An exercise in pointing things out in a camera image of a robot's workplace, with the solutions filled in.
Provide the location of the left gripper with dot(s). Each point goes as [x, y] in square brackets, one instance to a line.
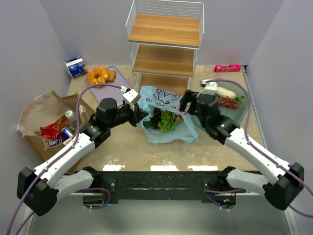
[134, 115]

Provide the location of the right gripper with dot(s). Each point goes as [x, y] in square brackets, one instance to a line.
[187, 102]

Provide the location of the black grape bunch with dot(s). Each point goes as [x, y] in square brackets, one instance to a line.
[156, 118]

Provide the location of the green grape bunch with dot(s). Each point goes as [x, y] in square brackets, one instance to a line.
[165, 123]

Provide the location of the white radish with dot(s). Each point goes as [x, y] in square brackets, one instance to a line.
[223, 92]

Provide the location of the light blue plastic bag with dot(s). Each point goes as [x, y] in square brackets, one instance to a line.
[152, 97]

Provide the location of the green label water bottle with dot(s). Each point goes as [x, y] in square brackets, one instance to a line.
[71, 119]

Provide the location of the red bull can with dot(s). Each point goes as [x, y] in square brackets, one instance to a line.
[66, 133]

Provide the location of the red candy bag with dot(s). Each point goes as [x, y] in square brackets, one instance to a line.
[52, 134]

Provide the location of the brown paper grocery bag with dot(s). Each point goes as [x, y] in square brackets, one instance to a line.
[41, 112]

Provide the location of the green lime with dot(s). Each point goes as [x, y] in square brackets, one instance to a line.
[147, 122]

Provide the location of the red dragon fruit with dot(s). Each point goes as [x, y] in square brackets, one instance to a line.
[175, 120]

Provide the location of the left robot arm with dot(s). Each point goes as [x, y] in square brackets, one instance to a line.
[41, 188]

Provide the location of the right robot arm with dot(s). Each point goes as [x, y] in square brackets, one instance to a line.
[279, 181]

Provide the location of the clear green food container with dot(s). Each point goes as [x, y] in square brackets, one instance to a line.
[243, 97]

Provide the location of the red grape bunch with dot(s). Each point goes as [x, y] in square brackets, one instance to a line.
[228, 102]

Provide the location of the lavender cutting board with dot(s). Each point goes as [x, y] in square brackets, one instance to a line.
[111, 92]

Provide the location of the bread slice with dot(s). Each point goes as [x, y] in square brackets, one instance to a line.
[111, 76]

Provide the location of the pink box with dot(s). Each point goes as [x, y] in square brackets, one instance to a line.
[229, 68]

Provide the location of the glazed bundt cake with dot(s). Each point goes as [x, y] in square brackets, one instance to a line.
[98, 75]

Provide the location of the blue white milk carton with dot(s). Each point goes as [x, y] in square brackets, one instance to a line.
[76, 67]

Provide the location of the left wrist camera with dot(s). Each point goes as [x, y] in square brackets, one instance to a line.
[130, 96]

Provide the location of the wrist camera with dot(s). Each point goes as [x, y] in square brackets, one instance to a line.
[209, 87]
[130, 96]

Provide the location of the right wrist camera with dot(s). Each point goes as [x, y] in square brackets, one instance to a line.
[209, 87]

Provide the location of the white wire wooden shelf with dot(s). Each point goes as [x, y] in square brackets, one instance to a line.
[164, 38]

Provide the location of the black base frame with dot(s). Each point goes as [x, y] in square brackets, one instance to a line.
[204, 186]

